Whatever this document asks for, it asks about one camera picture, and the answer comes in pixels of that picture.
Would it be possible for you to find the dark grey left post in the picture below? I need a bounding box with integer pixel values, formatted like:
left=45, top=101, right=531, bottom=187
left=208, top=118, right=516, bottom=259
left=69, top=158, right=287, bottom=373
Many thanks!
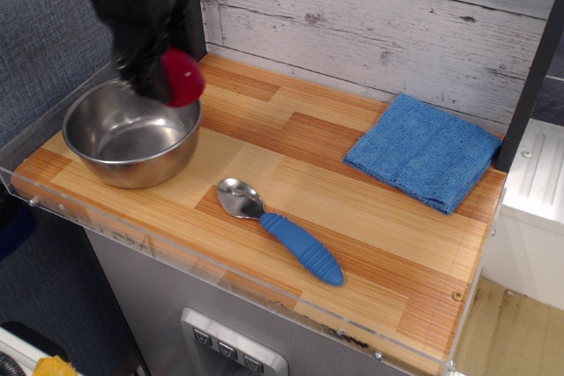
left=186, top=0, right=207, bottom=62

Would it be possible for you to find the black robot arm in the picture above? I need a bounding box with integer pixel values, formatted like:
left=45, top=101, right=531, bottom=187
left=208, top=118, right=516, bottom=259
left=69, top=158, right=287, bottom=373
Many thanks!
left=91, top=0, right=194, bottom=107

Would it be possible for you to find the white side cabinet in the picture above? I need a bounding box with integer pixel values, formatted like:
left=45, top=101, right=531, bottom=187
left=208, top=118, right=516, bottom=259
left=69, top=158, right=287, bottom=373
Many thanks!
left=482, top=119, right=563, bottom=309

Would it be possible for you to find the stainless steel cabinet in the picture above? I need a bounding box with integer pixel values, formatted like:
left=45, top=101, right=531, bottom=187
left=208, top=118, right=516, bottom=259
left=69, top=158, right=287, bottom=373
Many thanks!
left=87, top=231, right=448, bottom=375

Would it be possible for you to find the stainless steel bowl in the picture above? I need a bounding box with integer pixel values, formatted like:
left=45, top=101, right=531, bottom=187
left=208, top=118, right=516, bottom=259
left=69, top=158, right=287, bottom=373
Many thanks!
left=62, top=79, right=203, bottom=189

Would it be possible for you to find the dark grey post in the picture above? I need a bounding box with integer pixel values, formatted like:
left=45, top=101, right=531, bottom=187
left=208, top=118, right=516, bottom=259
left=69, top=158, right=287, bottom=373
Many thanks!
left=186, top=0, right=207, bottom=62
left=494, top=0, right=563, bottom=173

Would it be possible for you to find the red toy strawberry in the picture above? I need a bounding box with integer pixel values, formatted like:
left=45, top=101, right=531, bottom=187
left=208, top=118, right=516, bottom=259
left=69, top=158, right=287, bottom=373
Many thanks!
left=161, top=48, right=205, bottom=107

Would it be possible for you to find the yellow black object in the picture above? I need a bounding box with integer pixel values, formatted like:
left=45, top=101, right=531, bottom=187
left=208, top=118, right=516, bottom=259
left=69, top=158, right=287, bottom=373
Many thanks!
left=0, top=350, right=78, bottom=376

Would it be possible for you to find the dark grey right post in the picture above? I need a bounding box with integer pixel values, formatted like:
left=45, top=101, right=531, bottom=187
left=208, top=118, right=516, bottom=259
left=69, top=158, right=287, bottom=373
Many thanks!
left=494, top=0, right=563, bottom=173

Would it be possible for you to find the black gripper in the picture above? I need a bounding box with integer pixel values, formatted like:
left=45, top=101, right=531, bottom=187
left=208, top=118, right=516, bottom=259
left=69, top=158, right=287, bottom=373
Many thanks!
left=91, top=0, right=191, bottom=103

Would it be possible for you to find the blue handled metal spoon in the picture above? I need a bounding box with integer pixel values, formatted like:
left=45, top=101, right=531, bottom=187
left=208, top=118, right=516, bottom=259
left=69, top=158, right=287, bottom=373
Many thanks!
left=217, top=178, right=345, bottom=287

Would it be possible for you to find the clear acrylic guard rail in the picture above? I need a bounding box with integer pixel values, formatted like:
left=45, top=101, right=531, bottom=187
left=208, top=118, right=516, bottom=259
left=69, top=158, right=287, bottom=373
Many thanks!
left=1, top=55, right=506, bottom=375

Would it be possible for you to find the silver button control panel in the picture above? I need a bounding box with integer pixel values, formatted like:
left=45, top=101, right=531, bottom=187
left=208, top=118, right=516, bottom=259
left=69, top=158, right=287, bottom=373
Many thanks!
left=181, top=307, right=289, bottom=375

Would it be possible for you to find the folded blue rag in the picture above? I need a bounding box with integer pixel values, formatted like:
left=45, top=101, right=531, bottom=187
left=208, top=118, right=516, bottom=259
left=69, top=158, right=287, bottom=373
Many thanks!
left=343, top=93, right=502, bottom=215

